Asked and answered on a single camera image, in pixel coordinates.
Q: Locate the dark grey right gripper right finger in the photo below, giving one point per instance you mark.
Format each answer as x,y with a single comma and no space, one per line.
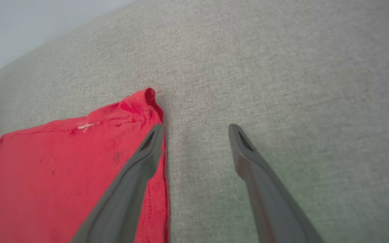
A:
275,209

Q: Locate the red basketball jersey white trim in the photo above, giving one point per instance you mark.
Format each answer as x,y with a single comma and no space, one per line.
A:
46,175

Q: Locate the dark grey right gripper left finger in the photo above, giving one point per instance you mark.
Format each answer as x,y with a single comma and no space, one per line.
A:
123,206

